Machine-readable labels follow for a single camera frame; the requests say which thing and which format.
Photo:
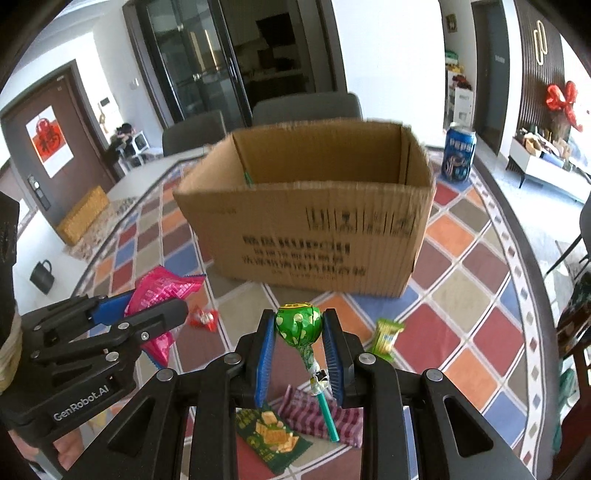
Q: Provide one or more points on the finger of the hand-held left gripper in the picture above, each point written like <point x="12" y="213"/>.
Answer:
<point x="113" y="307"/>
<point x="157" y="319"/>

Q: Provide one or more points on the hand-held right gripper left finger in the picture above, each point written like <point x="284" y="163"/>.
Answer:
<point x="263" y="364"/>

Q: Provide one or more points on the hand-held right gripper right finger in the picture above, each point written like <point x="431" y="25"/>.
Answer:
<point x="333" y="364"/>

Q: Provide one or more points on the pink snack packet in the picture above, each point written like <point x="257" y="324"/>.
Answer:
<point x="161" y="288"/>

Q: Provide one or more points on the green lollipop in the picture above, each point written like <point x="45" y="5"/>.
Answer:
<point x="298" y="327"/>

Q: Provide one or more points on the brown cardboard box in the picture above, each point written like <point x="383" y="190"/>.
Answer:
<point x="314" y="221"/>

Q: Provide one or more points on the small red candy packet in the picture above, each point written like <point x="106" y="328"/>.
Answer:
<point x="204" y="319"/>

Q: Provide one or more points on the magenta striped snack packet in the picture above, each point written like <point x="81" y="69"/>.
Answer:
<point x="309" y="417"/>

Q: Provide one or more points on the light green snack packet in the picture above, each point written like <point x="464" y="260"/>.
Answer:
<point x="388" y="339"/>

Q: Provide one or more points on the dark green biscuit packet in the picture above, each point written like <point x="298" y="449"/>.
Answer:
<point x="272" y="436"/>

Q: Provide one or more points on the black mug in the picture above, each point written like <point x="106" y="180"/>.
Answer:
<point x="42" y="277"/>

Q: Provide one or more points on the colourful checkered tablecloth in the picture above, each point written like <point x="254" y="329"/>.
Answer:
<point x="461" y="272"/>

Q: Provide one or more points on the brown entrance door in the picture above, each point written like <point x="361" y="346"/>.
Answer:
<point x="78" y="152"/>

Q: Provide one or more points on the small white cart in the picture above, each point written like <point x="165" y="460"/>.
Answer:
<point x="131" y="145"/>

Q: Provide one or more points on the red and white door poster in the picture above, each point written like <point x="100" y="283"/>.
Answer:
<point x="48" y="141"/>

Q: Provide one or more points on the grey dining chair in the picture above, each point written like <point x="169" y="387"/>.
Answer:
<point x="194" y="134"/>
<point x="307" y="108"/>

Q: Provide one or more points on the blue drink can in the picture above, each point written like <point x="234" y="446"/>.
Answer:
<point x="458" y="154"/>

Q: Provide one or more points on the red wooden chair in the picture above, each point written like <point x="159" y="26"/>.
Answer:
<point x="575" y="323"/>

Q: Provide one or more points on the dark framed glass door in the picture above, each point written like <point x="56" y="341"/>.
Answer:
<point x="203" y="60"/>

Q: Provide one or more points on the white sideboard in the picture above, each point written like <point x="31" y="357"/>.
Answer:
<point x="549" y="173"/>

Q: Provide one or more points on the white storage shelf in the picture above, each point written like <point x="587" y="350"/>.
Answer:
<point x="461" y="104"/>

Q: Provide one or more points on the dark interior door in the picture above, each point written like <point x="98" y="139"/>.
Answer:
<point x="496" y="78"/>

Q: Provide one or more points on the red balloon bow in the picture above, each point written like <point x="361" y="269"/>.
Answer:
<point x="563" y="104"/>

